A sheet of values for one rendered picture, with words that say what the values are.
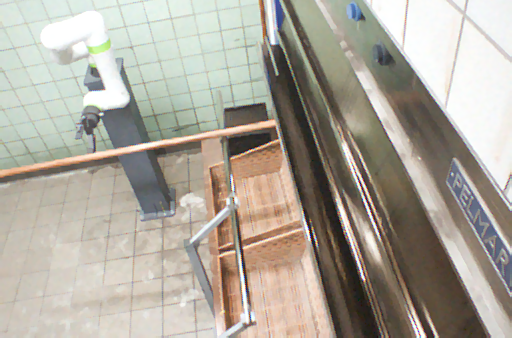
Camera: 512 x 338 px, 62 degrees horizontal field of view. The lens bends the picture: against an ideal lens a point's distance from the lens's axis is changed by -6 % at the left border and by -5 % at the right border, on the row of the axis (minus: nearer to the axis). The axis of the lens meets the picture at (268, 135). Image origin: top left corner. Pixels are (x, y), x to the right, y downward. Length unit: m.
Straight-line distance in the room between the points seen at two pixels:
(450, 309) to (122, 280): 2.54
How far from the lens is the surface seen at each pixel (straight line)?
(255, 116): 2.64
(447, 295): 0.80
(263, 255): 2.15
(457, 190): 0.68
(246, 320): 1.47
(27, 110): 3.62
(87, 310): 3.10
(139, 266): 3.12
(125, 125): 2.75
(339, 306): 1.21
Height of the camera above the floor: 2.50
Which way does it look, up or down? 43 degrees down
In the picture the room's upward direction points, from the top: 7 degrees counter-clockwise
